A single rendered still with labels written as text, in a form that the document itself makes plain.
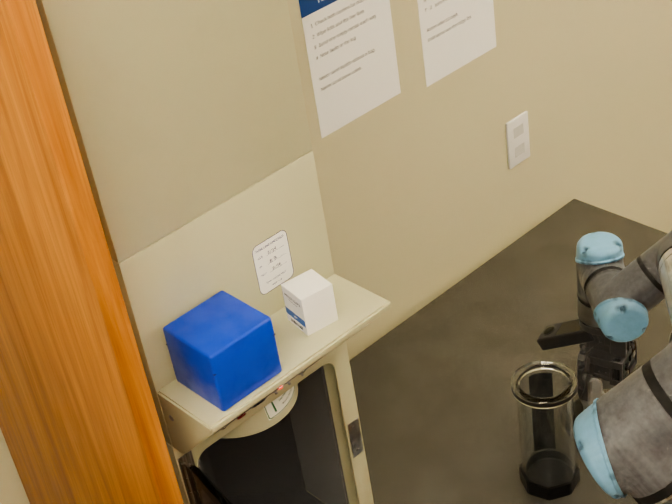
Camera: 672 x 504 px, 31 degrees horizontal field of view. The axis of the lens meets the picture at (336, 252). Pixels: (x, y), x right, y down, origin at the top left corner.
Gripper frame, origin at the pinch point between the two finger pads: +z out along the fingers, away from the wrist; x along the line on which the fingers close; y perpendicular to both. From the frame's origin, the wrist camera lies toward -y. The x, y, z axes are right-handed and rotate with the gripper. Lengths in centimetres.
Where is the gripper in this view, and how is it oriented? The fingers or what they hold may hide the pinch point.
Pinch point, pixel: (591, 402)
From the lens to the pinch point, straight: 224.4
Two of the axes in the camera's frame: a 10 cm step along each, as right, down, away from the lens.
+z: 1.4, 8.2, 5.6
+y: 8.4, 2.0, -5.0
